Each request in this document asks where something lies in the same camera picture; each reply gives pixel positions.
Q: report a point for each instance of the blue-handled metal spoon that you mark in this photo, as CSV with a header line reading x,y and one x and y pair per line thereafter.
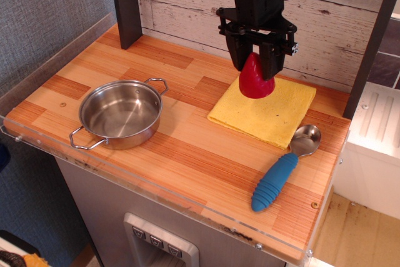
x,y
305,141

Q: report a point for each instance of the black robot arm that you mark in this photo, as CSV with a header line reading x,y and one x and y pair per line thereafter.
x,y
261,23

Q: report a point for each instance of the silver toy fridge dispenser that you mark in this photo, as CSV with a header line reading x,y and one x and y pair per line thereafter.
x,y
152,245

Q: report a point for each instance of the red toy pepper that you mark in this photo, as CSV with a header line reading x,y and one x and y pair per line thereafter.
x,y
251,82

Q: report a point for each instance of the yellow folded cloth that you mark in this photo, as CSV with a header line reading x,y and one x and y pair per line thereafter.
x,y
273,119

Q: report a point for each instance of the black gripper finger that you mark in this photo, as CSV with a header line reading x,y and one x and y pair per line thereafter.
x,y
240,47
272,59

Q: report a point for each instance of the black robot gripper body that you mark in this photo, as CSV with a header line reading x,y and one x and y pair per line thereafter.
x,y
262,21

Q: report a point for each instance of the dark right support post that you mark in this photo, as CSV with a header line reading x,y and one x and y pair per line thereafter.
x,y
377,34

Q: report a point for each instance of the white ribbed toy sink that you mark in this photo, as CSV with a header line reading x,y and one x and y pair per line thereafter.
x,y
368,169

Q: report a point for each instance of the clear acrylic edge guard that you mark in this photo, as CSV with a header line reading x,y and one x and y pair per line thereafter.
x,y
209,172

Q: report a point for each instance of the yellow object bottom left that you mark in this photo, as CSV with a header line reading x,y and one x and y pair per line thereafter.
x,y
33,260

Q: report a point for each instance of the stainless steel pot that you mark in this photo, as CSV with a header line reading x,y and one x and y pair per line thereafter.
x,y
122,114

